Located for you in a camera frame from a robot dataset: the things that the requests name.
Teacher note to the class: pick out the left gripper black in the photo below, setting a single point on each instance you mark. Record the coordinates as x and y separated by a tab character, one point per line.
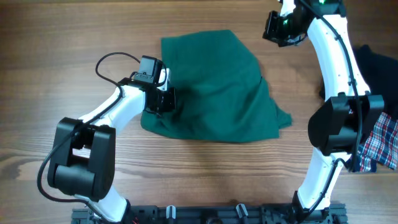
170	104

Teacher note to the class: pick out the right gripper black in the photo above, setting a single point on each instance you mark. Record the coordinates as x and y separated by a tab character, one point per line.
270	33

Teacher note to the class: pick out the green cloth garment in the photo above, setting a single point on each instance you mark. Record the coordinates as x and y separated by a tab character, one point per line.
220	92

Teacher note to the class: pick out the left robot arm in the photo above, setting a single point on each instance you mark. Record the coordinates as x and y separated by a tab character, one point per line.
81	165

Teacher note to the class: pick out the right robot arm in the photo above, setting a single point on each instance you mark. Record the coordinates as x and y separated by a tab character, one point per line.
328	33

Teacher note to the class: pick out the black cloth garment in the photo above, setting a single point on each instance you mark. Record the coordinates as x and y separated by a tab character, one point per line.
380	73

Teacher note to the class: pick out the red plaid cloth garment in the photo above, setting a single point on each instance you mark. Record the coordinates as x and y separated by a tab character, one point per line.
381	145

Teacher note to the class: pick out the navy blue cloth garment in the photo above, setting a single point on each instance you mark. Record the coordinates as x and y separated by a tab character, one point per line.
362	164

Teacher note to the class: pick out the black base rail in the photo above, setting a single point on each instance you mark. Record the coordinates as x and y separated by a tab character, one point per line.
205	214

